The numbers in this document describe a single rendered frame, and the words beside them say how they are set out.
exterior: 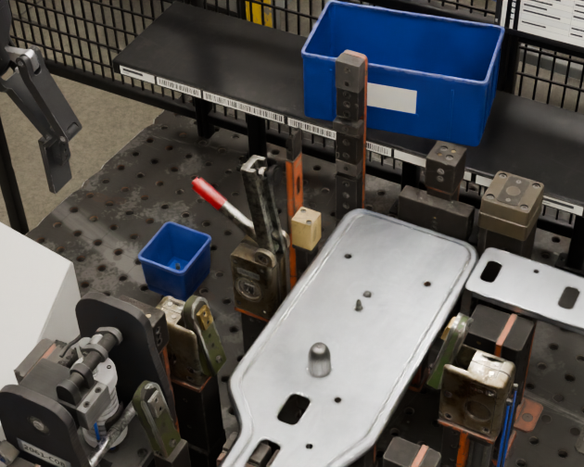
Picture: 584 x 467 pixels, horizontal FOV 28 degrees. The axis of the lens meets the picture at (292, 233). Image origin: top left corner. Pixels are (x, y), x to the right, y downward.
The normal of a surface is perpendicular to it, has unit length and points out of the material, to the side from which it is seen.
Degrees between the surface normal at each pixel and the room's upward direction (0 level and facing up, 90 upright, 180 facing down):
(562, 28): 90
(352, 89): 90
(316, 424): 0
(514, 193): 0
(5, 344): 44
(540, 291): 0
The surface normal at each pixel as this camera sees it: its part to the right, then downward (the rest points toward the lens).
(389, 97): -0.31, 0.66
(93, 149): -0.03, -0.72
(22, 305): -0.43, -0.12
